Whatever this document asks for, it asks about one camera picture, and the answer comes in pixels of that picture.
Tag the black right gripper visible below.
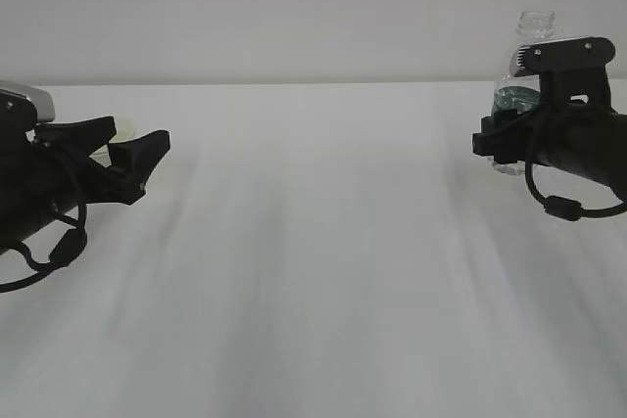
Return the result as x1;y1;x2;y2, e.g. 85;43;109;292
472;36;626;201

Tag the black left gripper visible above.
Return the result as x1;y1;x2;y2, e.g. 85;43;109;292
1;98;170;256

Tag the white paper cup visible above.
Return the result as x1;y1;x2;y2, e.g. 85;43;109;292
90;116;137;167

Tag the clear green-label water bottle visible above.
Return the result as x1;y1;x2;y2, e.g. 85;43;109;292
487;10;559;177

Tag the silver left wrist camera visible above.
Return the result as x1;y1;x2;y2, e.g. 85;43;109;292
1;80;56;123

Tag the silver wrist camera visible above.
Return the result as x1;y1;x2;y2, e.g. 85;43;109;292
1;80;56;123
508;36;594;77

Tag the black right camera cable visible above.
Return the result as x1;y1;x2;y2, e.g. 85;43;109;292
523;104;627;223

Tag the black camera cable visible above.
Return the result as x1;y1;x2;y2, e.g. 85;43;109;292
523;104;627;223
0;143;89;293

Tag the black left camera cable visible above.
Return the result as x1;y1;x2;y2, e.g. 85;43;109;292
0;143;89;293

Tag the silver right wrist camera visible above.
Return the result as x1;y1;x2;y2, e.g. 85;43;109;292
508;36;594;77

